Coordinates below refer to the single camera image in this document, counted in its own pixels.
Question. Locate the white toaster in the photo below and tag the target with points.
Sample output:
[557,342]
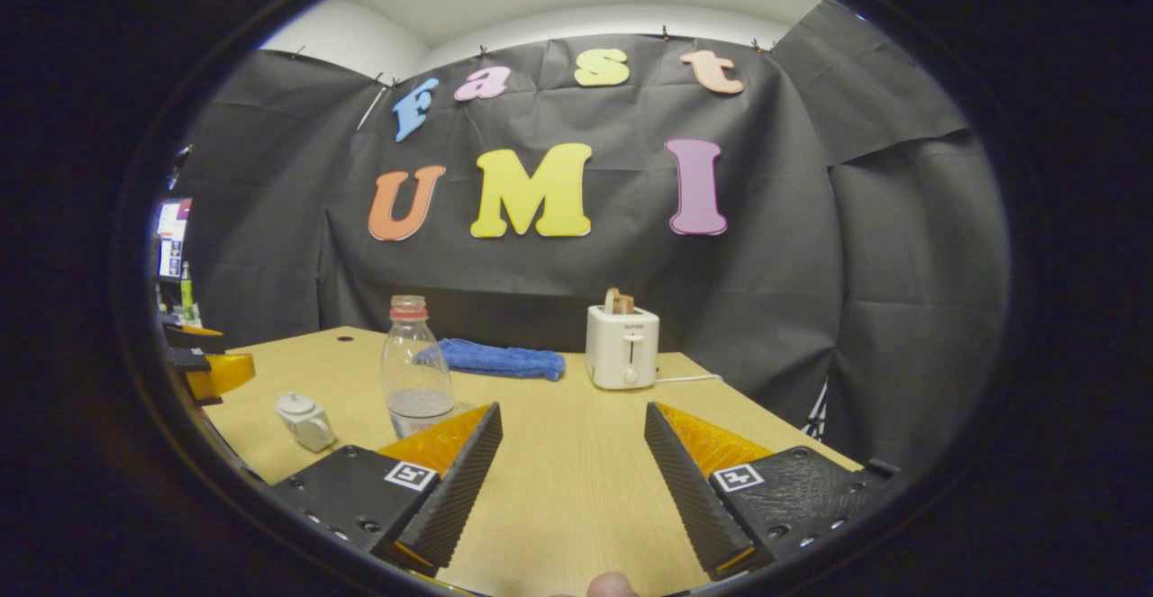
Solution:
[621,349]

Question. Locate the computer monitor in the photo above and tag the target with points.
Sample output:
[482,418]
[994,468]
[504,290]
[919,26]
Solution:
[171,237]

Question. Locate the white ceramic teacup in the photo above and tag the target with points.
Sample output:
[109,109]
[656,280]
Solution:
[311,430]

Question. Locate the green bottle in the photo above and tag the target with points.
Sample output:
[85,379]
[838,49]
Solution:
[187,295]

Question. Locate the blue folded towel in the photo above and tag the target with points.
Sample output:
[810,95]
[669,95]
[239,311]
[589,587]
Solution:
[504,360]

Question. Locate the clear plastic water bottle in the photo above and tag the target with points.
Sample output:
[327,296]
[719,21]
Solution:
[416,372]

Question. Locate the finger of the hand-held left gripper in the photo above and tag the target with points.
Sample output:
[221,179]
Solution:
[225,374]
[194,338]

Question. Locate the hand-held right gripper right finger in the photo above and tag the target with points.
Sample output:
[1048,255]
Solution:
[689,489]

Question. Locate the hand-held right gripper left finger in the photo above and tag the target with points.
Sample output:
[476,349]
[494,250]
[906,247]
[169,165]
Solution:
[459,489]

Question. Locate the bread slice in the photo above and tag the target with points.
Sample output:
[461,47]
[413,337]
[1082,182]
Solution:
[619,302]

